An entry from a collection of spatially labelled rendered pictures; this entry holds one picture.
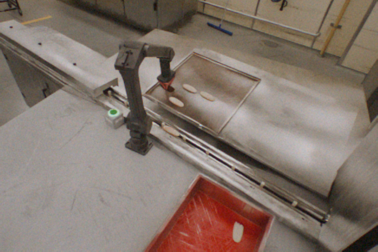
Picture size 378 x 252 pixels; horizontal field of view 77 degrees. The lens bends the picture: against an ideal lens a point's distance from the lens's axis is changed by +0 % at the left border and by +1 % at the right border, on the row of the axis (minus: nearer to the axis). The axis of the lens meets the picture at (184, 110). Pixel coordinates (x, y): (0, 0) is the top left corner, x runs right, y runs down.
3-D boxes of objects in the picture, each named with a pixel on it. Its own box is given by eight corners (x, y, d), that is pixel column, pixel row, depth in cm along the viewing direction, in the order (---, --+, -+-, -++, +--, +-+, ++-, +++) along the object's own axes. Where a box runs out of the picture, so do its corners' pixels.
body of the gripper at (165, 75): (176, 74, 138) (175, 64, 133) (165, 84, 133) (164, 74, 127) (166, 70, 141) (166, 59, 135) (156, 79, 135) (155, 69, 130)
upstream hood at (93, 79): (-7, 34, 190) (-12, 23, 185) (17, 28, 202) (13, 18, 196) (95, 100, 139) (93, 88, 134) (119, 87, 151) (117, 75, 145)
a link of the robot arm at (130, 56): (106, 57, 79) (134, 63, 78) (123, 35, 88) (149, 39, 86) (127, 133, 114) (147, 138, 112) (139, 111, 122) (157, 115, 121)
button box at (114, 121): (105, 127, 131) (102, 113, 124) (116, 120, 136) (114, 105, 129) (116, 134, 128) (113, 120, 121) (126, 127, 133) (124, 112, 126)
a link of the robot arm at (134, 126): (130, 138, 114) (140, 141, 113) (128, 123, 107) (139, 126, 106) (137, 126, 120) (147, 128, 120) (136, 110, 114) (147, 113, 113)
